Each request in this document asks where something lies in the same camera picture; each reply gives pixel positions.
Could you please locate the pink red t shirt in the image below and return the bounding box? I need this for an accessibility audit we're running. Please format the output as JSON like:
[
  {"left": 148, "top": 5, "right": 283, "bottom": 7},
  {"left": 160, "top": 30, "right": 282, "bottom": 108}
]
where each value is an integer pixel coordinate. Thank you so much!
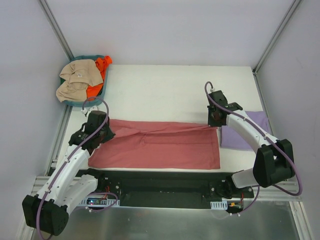
[{"left": 88, "top": 119, "right": 221, "bottom": 170}]

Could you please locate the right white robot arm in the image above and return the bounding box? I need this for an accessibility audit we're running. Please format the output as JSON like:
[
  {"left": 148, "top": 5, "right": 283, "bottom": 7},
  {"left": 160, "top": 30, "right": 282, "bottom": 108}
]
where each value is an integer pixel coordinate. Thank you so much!
[{"left": 206, "top": 90, "right": 296, "bottom": 198}]

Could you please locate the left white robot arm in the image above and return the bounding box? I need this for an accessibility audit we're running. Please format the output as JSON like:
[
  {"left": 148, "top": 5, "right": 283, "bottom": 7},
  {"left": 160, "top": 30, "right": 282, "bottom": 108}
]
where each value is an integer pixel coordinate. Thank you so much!
[{"left": 22, "top": 110, "right": 115, "bottom": 236}]

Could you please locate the teal plastic basket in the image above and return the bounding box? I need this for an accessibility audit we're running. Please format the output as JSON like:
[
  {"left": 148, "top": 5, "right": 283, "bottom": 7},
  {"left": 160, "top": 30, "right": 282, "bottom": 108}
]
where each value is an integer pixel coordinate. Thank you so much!
[{"left": 60, "top": 55, "right": 109, "bottom": 108}]

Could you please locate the folded purple t shirt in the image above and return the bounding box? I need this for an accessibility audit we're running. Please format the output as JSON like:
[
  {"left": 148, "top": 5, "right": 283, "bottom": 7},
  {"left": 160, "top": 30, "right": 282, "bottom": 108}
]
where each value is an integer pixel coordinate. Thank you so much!
[{"left": 220, "top": 111, "right": 271, "bottom": 152}]

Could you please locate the beige t shirt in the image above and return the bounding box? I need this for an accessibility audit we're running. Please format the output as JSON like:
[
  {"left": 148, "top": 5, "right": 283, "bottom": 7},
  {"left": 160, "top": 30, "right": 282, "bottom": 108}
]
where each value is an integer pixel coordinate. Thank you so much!
[{"left": 56, "top": 59, "right": 104, "bottom": 102}]

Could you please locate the orange t shirt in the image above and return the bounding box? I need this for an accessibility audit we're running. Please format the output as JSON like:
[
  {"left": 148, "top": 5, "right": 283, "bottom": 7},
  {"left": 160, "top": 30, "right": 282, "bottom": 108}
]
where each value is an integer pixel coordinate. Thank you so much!
[{"left": 86, "top": 55, "right": 113, "bottom": 98}]

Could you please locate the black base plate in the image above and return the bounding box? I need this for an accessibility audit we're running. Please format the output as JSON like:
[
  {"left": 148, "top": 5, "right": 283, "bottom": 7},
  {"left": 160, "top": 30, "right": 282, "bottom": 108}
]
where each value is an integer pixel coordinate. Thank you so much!
[{"left": 77, "top": 168, "right": 254, "bottom": 209}]

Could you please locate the left white cable duct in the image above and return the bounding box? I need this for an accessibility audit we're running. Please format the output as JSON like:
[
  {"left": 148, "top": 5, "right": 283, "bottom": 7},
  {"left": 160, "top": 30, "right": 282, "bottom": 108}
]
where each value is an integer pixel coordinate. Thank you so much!
[{"left": 77, "top": 196, "right": 120, "bottom": 208}]

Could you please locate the white cable duct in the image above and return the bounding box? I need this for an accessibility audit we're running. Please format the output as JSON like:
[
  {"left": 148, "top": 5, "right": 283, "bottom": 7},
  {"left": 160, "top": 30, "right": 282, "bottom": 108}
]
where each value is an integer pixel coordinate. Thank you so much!
[
  {"left": 210, "top": 200, "right": 228, "bottom": 211},
  {"left": 77, "top": 196, "right": 120, "bottom": 208}
]

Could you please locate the right white cable duct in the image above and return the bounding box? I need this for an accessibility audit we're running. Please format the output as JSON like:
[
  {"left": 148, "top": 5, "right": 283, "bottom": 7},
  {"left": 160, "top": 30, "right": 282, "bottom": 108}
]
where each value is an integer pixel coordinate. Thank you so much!
[{"left": 210, "top": 200, "right": 228, "bottom": 211}]

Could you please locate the aluminium front rail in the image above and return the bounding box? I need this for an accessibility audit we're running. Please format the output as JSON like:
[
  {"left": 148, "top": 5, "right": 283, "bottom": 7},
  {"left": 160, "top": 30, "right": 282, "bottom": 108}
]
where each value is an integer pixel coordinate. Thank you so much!
[{"left": 30, "top": 176, "right": 303, "bottom": 202}]

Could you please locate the right aluminium frame post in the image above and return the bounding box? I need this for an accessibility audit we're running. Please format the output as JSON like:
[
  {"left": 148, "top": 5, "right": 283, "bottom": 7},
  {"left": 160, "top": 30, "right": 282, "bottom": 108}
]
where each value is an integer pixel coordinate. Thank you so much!
[{"left": 252, "top": 0, "right": 303, "bottom": 76}]

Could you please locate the aluminium frame post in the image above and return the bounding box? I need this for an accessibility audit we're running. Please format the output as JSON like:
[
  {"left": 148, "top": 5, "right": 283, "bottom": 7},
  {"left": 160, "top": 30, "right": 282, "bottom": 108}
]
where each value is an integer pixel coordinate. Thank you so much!
[
  {"left": 252, "top": 0, "right": 303, "bottom": 76},
  {"left": 38, "top": 0, "right": 74, "bottom": 61}
]

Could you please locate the left aluminium frame post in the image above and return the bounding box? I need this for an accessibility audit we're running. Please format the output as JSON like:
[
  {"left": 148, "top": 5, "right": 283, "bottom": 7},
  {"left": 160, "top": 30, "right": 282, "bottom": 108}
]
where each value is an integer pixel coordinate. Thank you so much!
[{"left": 38, "top": 0, "right": 74, "bottom": 61}]

